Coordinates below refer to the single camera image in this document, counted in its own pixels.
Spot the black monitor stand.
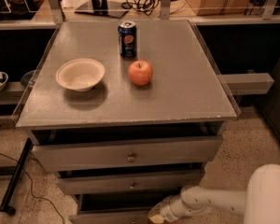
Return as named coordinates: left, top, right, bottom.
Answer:
left=75, top=0, right=127, bottom=19

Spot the dark bowl on shelf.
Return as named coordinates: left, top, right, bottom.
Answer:
left=21, top=70, right=38, bottom=88

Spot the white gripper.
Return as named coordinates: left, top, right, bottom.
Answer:
left=147, top=195, right=189, bottom=224

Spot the thin black floor cable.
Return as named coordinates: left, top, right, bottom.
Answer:
left=0, top=137, right=66, bottom=224

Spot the beige paper bowl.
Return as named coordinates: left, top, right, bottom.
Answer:
left=55, top=58, right=105, bottom=91

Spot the blue Pepsi can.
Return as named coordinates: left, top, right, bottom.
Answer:
left=118, top=21, right=137, bottom=59

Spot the grey top drawer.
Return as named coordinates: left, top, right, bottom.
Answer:
left=32, top=135, right=222, bottom=172

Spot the red apple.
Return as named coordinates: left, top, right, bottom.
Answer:
left=128, top=60, right=153, bottom=86

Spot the black bar on floor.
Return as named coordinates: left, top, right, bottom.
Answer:
left=0, top=139, right=33, bottom=216

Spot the grey middle drawer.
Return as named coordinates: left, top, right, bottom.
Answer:
left=57, top=169, right=203, bottom=195

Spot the grey bottom drawer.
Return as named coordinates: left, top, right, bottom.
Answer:
left=69, top=189, right=179, bottom=224

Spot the grey drawer cabinet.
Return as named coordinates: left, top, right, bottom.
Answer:
left=15, top=19, right=242, bottom=203

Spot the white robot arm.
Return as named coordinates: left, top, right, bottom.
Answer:
left=147, top=164, right=280, bottom=224

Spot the grey drawer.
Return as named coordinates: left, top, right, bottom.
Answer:
left=32, top=135, right=222, bottom=172
left=57, top=169, right=203, bottom=195
left=69, top=189, right=179, bottom=224

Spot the grey metal shelf beam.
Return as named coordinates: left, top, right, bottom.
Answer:
left=217, top=73, right=274, bottom=95

